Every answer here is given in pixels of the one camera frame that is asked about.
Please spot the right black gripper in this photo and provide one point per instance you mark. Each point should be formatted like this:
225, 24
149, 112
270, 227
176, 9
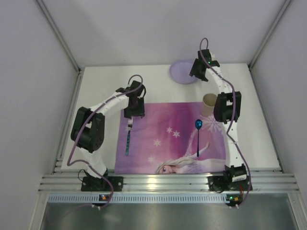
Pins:
197, 69

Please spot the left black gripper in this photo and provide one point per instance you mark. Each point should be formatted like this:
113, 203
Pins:
134, 112

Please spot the fork with teal handle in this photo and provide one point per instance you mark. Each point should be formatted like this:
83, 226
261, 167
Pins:
129, 136

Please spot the beige paper cup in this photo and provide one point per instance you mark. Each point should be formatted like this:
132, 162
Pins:
208, 104

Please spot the purple printed placemat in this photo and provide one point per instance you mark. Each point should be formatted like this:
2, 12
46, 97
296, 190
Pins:
165, 141

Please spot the blue metallic spoon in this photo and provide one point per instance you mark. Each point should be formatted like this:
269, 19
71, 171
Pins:
198, 126

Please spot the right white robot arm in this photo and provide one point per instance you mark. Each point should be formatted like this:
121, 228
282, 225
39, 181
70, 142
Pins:
227, 112

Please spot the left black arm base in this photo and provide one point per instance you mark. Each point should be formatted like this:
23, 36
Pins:
93, 184

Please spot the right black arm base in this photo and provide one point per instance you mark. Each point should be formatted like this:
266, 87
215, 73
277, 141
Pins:
219, 184

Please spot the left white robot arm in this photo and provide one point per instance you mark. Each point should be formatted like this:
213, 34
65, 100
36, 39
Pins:
88, 130

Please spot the lilac plastic plate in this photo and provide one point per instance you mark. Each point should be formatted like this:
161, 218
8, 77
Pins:
179, 72

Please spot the right aluminium frame post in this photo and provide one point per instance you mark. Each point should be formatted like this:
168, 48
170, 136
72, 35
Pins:
286, 4

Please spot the aluminium frame post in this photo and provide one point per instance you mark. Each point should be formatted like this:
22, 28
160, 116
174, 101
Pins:
56, 31
286, 4

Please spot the perforated cable duct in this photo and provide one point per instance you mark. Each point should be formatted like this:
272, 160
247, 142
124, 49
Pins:
139, 198

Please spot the aluminium mounting rail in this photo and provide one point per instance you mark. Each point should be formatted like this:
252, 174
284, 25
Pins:
261, 181

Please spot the left aluminium frame post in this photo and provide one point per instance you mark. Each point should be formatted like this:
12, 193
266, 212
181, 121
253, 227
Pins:
56, 31

